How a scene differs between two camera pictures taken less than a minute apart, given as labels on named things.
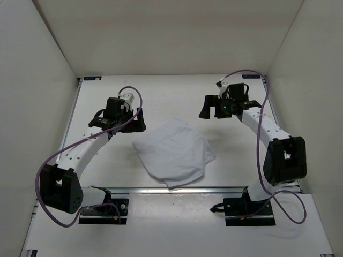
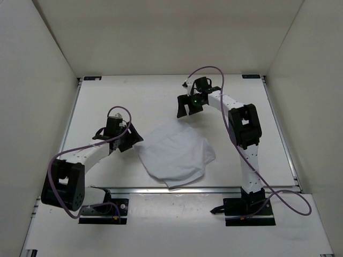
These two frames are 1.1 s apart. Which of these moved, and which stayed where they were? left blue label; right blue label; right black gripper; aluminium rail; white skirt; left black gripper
Moved: left black gripper; right black gripper
Stayed: white skirt; aluminium rail; right blue label; left blue label
